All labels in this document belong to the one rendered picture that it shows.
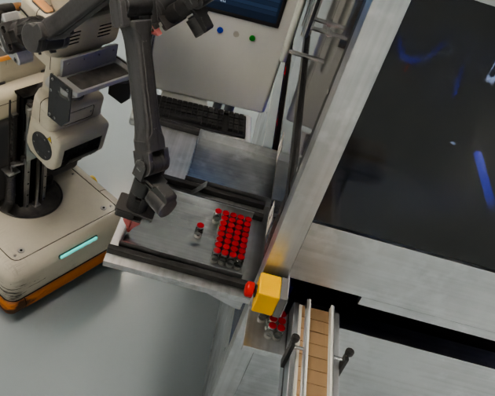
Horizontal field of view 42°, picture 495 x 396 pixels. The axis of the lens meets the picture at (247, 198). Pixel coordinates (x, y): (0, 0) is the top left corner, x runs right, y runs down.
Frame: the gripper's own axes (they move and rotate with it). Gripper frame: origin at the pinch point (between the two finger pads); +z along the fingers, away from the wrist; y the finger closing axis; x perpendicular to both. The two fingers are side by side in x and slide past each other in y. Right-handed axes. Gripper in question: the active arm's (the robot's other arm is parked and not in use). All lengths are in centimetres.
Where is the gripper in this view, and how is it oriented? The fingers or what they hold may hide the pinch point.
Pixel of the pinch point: (129, 228)
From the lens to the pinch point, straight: 178.7
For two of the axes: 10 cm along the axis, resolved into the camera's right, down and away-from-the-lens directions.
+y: 9.3, 3.3, 1.4
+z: -3.4, 6.9, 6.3
